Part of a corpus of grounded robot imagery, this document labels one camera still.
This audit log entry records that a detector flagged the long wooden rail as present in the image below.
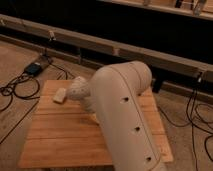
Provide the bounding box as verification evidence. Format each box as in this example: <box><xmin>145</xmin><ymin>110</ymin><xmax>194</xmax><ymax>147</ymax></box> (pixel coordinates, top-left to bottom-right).
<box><xmin>0</xmin><ymin>14</ymin><xmax>213</xmax><ymax>82</ymax></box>

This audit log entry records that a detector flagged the black cables right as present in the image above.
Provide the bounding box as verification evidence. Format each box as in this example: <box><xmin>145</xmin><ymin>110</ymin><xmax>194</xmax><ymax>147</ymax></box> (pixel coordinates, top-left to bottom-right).
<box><xmin>156</xmin><ymin>74</ymin><xmax>213</xmax><ymax>168</ymax></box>

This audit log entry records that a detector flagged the white sponge block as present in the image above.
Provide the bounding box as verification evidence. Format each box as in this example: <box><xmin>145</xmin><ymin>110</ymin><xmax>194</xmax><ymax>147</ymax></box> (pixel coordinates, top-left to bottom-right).
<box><xmin>53</xmin><ymin>88</ymin><xmax>66</xmax><ymax>104</ymax></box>

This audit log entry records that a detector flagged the black floor cable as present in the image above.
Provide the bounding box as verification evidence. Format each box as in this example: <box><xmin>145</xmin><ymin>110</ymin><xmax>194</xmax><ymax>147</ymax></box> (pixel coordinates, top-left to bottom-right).
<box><xmin>0</xmin><ymin>63</ymin><xmax>76</xmax><ymax>145</ymax></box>

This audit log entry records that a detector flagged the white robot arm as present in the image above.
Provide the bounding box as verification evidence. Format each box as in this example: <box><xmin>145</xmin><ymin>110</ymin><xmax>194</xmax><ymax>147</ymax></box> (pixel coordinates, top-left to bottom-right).
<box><xmin>67</xmin><ymin>61</ymin><xmax>167</xmax><ymax>171</ymax></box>

